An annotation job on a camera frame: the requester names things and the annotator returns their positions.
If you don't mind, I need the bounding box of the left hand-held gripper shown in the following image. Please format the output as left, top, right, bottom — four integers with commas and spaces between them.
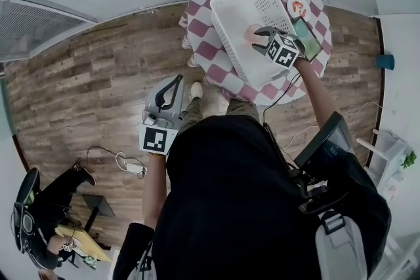
138, 75, 186, 156

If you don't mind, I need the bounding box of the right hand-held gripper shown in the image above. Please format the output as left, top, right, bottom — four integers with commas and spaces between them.
253, 26, 306, 70

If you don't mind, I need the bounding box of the pink cup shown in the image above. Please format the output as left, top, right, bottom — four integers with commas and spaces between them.
245, 24, 264, 44

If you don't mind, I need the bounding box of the white perforated plastic basket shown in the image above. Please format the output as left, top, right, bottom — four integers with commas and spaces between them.
209, 0, 301, 91

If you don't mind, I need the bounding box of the person's right forearm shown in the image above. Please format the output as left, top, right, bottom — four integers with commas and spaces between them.
293, 57, 333, 142

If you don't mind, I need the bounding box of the person's left forearm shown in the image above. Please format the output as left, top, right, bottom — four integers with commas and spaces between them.
141, 153, 172, 228

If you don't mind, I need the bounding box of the person's left beige shoe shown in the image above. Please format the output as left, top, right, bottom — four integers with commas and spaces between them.
190, 81, 205, 100

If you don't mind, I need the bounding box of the person's beige shoe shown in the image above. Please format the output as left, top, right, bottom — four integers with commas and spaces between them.
217, 96, 231, 116
190, 81, 205, 100

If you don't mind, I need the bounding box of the person's left olive trouser leg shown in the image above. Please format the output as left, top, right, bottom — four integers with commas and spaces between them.
179, 96, 206, 136

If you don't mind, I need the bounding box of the person's olive trouser leg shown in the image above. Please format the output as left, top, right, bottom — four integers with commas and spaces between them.
225, 99, 261, 123
179, 96, 206, 136

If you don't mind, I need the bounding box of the white plate with red print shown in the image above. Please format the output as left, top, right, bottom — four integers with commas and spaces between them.
286, 0, 313, 19

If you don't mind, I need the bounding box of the person's right beige shoe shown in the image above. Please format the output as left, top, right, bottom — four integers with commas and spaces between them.
217, 96, 231, 116

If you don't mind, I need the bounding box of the person's right olive trouser leg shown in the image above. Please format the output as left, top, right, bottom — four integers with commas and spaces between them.
225, 99, 261, 123

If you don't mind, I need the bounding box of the white power adapter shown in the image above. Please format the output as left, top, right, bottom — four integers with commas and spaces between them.
125, 163, 148, 175

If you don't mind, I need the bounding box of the person's black top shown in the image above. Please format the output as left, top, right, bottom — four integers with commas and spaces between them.
112, 114, 393, 280

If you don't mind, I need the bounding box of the black tablet screen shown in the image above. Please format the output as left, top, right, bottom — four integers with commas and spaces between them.
293, 111, 357, 172

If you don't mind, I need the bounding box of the black desk base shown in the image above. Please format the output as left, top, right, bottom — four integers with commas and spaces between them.
81, 194, 116, 231

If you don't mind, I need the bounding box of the white shelf unit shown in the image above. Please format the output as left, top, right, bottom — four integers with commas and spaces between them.
355, 129, 418, 195

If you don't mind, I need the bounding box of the light wooden desk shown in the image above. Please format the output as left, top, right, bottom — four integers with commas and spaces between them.
54, 224, 114, 264

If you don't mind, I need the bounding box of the small green plant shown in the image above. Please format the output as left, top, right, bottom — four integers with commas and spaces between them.
400, 150, 418, 170

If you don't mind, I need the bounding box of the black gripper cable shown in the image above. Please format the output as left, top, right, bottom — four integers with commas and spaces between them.
262, 71, 302, 129

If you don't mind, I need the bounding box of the white adapter cable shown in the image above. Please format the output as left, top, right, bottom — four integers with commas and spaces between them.
114, 151, 145, 172

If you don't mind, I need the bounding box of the black floor cable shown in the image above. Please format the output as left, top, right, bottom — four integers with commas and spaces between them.
86, 145, 146, 178

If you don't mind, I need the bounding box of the white floor cable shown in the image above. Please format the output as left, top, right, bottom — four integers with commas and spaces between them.
281, 101, 384, 152

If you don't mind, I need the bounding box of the grey slatted window frame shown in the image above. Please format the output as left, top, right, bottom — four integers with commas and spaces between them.
0, 0, 100, 64

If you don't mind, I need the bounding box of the black tablet mount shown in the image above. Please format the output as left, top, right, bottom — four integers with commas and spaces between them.
287, 167, 349, 215

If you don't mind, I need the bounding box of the grey backpack strap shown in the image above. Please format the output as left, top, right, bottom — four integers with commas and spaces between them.
314, 209, 369, 280

